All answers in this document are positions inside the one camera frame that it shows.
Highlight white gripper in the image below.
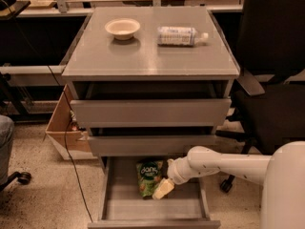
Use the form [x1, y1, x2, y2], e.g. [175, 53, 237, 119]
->
[152, 157, 194, 199]

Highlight green rice chip bag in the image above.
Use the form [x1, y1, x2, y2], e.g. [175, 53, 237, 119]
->
[136, 159, 163, 198]

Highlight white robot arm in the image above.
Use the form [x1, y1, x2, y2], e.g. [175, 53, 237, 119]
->
[152, 141, 305, 229]

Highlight grey middle drawer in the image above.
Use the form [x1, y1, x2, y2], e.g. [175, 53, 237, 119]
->
[89, 127, 215, 156]

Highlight grey drawer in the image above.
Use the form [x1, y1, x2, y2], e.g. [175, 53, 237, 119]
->
[89, 127, 215, 156]
[88, 156, 220, 229]
[69, 81, 231, 128]

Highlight grey bottom drawer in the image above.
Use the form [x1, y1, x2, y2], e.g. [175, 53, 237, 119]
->
[88, 156, 220, 229]

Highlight grey drawer cabinet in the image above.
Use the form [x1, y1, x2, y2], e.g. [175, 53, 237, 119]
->
[61, 6, 240, 164]

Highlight grey top drawer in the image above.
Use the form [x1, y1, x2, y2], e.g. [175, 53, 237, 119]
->
[69, 81, 231, 128]

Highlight brown cardboard box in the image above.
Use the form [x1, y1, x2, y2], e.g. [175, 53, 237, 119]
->
[46, 85, 94, 160]

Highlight clear plastic water bottle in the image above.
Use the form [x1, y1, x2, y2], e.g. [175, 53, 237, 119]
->
[157, 27, 209, 47]

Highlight white paper bowl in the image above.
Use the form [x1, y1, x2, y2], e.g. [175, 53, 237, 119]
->
[105, 18, 140, 41]

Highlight black office chair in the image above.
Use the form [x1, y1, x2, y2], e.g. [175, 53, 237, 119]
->
[215, 0, 305, 194]

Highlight grey chair at left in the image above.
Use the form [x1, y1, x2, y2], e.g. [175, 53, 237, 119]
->
[0, 115, 31, 191]

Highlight black floor cable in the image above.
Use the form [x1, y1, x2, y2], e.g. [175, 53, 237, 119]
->
[47, 64, 93, 223]

